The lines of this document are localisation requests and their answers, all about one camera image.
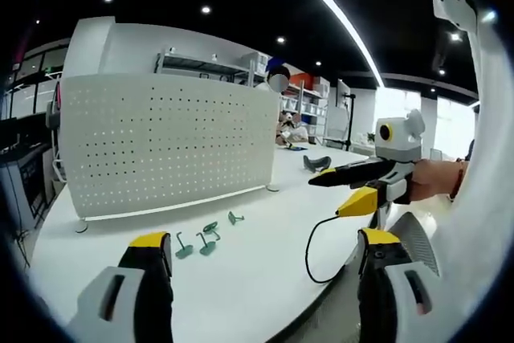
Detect grey office chair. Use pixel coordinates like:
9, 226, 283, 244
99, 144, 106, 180
44, 77, 68, 186

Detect white standing board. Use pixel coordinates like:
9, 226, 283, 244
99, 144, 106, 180
325, 79, 351, 140

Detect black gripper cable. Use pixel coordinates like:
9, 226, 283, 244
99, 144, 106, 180
306, 214, 343, 285

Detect black curved headset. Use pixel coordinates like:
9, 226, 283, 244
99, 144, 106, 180
302, 154, 332, 176

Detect grey metal shelf rack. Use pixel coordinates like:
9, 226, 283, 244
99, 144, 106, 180
154, 46, 268, 88

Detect person's right hand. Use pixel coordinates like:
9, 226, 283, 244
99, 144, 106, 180
407, 160, 463, 203

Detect red wrist bracelet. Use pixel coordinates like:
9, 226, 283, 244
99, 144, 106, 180
448, 160, 470, 202

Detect grey mesh chair back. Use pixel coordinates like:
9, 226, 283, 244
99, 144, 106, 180
387, 211, 441, 276

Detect white square column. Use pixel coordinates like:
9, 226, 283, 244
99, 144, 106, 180
63, 16, 118, 79

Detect white perforated mounting plate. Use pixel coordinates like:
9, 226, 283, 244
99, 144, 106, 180
59, 72, 283, 234

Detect dark side desk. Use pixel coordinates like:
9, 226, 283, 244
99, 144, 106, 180
0, 116, 55, 235

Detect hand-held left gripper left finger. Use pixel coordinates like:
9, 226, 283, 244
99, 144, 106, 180
66, 231, 176, 343

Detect white shelf with bins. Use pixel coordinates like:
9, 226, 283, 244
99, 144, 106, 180
280, 72, 331, 137

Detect black tripod stand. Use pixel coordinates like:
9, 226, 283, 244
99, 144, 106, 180
340, 92, 359, 152

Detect round ceiling spotlights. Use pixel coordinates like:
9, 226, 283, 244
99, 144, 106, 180
31, 0, 463, 77

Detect person's white clothing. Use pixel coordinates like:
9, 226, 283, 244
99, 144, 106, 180
437, 17, 514, 343

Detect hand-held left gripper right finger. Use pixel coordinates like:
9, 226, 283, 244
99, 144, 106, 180
356, 227, 443, 343

